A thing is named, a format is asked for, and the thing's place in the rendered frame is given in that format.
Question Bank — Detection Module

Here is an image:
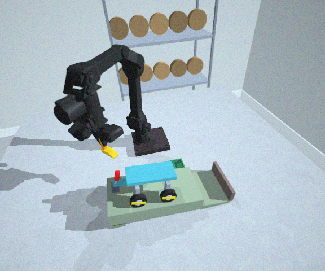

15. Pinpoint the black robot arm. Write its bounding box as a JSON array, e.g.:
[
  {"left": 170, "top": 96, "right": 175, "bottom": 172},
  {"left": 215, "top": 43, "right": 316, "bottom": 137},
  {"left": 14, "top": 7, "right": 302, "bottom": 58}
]
[{"left": 53, "top": 44, "right": 151, "bottom": 145}]

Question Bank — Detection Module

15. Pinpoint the green tray floor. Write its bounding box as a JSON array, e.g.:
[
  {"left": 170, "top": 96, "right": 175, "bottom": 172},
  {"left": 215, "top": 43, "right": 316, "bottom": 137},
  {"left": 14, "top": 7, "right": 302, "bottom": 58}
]
[{"left": 172, "top": 161, "right": 183, "bottom": 169}]

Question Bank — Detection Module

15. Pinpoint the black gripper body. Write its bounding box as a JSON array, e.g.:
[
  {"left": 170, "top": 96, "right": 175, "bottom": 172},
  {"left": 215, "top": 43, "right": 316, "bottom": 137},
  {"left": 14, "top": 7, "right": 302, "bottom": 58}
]
[{"left": 83, "top": 107, "right": 124, "bottom": 143}]

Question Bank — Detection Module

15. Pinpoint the blue wheeled trolley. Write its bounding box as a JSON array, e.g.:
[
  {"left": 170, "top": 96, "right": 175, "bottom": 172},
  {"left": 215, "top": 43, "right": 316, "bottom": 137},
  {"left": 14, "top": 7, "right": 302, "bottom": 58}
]
[{"left": 112, "top": 161, "right": 177, "bottom": 207}]

